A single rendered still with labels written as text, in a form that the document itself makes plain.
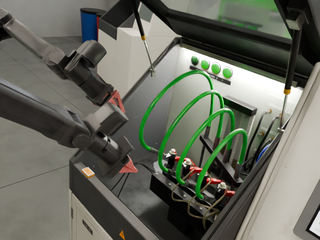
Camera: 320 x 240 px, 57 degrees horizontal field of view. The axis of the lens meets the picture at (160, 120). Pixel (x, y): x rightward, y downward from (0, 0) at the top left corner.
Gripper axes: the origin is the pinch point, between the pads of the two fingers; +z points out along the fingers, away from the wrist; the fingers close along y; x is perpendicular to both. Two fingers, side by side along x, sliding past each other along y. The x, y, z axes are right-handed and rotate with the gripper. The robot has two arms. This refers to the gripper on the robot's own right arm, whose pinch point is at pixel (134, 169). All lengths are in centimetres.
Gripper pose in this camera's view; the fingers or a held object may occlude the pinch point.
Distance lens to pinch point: 84.5
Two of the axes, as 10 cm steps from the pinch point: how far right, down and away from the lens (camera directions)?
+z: 5.5, 5.4, 6.4
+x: -4.6, -4.4, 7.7
